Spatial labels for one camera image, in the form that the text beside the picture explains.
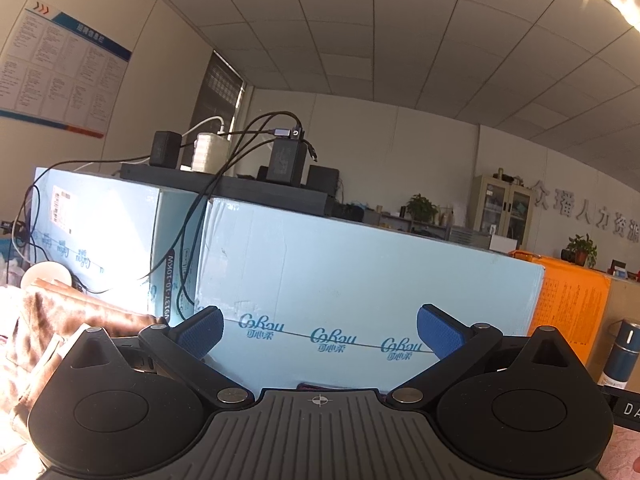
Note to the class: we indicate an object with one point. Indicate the black speaker box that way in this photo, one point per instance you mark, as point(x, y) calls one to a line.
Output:
point(322, 179)

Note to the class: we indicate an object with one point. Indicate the brown fuzzy garment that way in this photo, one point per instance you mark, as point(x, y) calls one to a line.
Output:
point(47, 320)

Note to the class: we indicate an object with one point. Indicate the white power adapter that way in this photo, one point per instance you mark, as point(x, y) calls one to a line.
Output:
point(207, 152)

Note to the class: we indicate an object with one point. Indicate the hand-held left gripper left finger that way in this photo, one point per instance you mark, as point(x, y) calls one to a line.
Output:
point(202, 332)

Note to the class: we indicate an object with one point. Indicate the small black power adapter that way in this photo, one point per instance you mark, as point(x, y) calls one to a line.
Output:
point(165, 150)

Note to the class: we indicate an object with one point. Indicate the light blue carton with label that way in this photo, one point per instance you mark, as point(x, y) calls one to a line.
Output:
point(107, 240)

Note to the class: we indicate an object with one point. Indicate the large light blue carton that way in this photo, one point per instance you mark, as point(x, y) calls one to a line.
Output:
point(360, 280)

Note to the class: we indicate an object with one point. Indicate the white round bowl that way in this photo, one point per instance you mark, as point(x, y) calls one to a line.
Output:
point(46, 275)

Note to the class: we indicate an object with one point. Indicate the bushy potted plant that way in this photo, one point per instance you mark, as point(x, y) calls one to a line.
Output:
point(422, 207)

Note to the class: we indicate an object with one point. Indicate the small potted plant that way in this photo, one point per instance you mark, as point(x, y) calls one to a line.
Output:
point(581, 250)

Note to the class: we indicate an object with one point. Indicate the brown cardboard box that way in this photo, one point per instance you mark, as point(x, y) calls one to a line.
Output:
point(617, 305)

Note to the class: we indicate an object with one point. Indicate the orange printed box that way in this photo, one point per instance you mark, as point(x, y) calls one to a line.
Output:
point(567, 300)

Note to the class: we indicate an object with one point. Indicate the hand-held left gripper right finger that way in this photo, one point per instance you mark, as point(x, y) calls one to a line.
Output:
point(440, 332)

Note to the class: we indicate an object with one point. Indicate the glass door cabinet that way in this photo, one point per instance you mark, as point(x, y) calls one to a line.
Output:
point(502, 212)

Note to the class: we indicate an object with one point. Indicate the wall poster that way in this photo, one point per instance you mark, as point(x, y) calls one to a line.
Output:
point(55, 67)

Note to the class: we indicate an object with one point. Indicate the grey file tray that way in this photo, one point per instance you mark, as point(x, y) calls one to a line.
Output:
point(467, 236)

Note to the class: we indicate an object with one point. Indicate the dark window blind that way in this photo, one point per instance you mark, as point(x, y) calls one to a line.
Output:
point(217, 97)

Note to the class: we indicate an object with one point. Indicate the dark blue thermos bottle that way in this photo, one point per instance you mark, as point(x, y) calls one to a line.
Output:
point(621, 355)

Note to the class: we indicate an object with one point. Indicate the tall black power adapter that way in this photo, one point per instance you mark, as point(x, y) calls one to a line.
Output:
point(285, 162)

